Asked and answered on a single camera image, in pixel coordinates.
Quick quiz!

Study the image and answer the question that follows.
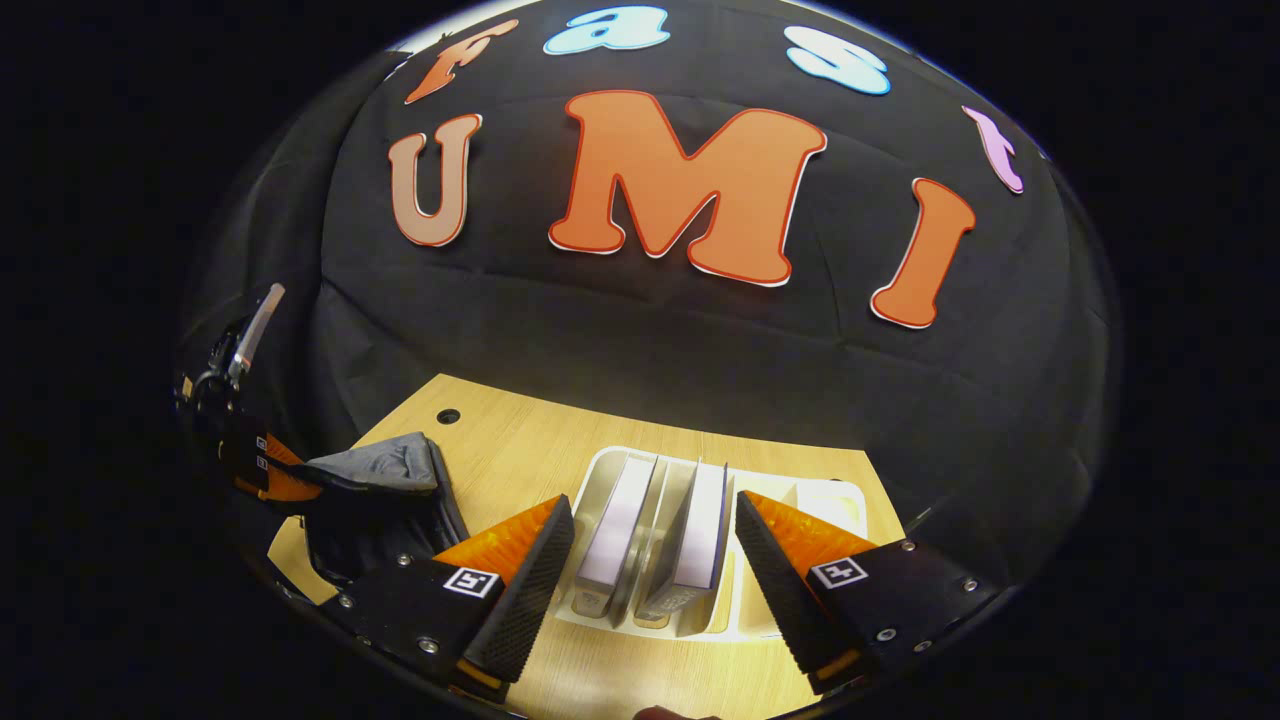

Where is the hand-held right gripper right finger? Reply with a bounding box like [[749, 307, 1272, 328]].
[[735, 490, 1001, 696]]

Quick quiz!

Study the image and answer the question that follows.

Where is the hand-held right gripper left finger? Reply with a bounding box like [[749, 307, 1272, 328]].
[[335, 495, 577, 701]]

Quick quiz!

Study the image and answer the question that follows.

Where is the white bookshelf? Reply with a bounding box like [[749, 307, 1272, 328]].
[[555, 445, 869, 641]]

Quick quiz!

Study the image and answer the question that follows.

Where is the grey schoolbag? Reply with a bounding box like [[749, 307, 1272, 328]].
[[300, 432, 471, 586]]

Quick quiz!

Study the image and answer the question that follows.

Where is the blue cover book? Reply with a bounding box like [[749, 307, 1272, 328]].
[[635, 460, 731, 623]]

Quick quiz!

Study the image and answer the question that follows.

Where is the grey cover book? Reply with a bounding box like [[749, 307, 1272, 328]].
[[575, 455, 659, 616]]

